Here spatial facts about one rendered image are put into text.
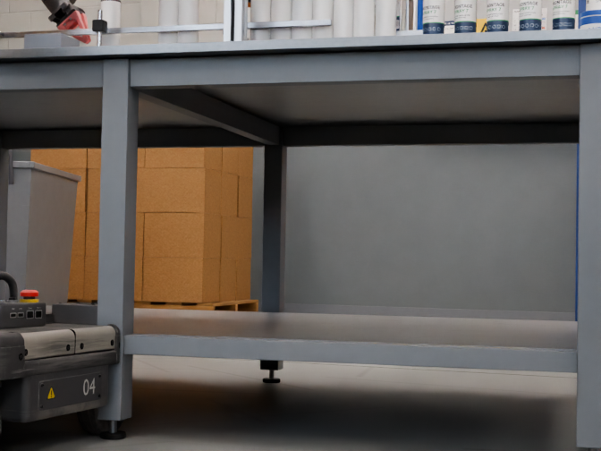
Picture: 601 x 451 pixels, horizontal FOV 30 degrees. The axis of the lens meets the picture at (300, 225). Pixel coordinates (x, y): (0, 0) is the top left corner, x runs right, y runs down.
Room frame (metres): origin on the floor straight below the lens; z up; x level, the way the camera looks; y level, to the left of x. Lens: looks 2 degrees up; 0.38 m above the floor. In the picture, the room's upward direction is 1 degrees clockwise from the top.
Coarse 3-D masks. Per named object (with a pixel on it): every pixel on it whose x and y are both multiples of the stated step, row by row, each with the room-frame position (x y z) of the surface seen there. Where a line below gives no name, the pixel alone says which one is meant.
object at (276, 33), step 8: (272, 0) 2.72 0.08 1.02; (280, 0) 2.71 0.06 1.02; (288, 0) 2.71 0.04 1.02; (272, 8) 2.72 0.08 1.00; (280, 8) 2.71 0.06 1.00; (288, 8) 2.71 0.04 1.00; (272, 16) 2.72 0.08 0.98; (280, 16) 2.71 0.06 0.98; (288, 16) 2.71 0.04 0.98; (272, 32) 2.72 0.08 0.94; (280, 32) 2.71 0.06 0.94; (288, 32) 2.71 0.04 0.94
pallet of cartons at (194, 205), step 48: (96, 192) 6.40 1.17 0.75; (144, 192) 6.31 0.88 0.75; (192, 192) 6.23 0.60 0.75; (240, 192) 6.76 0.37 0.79; (96, 240) 6.40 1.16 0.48; (144, 240) 6.31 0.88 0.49; (192, 240) 6.23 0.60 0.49; (240, 240) 6.79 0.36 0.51; (96, 288) 6.39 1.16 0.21; (144, 288) 6.30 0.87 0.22; (192, 288) 6.22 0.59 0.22; (240, 288) 6.80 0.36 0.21
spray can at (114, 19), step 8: (104, 0) 2.83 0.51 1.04; (112, 0) 2.83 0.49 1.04; (104, 8) 2.83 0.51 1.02; (112, 8) 2.83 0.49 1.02; (120, 8) 2.85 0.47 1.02; (104, 16) 2.83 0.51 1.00; (112, 16) 2.83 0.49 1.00; (120, 16) 2.85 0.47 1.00; (112, 24) 2.83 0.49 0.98; (120, 24) 2.85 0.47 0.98; (104, 40) 2.83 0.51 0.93; (112, 40) 2.83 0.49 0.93
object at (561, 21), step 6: (558, 0) 2.54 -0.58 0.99; (564, 0) 2.54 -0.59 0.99; (570, 0) 2.54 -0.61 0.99; (558, 6) 2.54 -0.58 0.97; (564, 6) 2.54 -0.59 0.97; (570, 6) 2.54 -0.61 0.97; (558, 12) 2.54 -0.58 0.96; (564, 12) 2.54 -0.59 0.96; (570, 12) 2.54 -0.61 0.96; (558, 18) 2.54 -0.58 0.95; (564, 18) 2.54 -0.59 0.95; (570, 18) 2.54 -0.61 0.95; (558, 24) 2.54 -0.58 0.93; (564, 24) 2.54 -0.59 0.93; (570, 24) 2.54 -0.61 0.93
